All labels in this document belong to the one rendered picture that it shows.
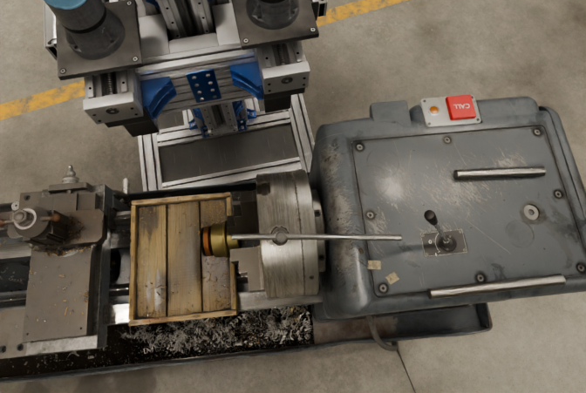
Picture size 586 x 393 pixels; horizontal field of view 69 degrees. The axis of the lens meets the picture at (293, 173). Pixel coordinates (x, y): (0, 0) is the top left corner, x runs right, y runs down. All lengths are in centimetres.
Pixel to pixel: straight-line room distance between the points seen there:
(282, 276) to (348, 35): 200
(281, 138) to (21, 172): 140
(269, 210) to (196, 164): 121
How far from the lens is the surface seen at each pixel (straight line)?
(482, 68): 284
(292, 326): 155
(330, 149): 99
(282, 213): 94
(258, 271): 106
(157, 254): 133
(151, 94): 136
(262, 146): 211
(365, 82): 257
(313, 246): 94
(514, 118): 115
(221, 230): 107
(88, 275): 130
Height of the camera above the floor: 215
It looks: 70 degrees down
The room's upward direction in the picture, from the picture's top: 3 degrees clockwise
